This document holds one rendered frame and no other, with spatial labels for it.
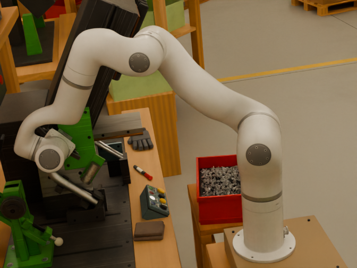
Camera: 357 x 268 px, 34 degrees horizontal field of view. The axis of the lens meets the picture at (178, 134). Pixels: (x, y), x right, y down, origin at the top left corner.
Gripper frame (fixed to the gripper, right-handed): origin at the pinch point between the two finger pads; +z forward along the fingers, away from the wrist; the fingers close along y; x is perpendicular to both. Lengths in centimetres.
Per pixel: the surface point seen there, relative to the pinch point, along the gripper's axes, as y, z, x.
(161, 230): -43.2, -16.8, 1.4
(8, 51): 41, 75, -3
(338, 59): -184, 384, -158
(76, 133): -2.8, 2.8, -4.5
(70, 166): -8.4, 2.9, 6.2
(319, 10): -176, 547, -223
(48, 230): -13.6, -18.8, 22.0
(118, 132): -15.6, 14.8, -11.8
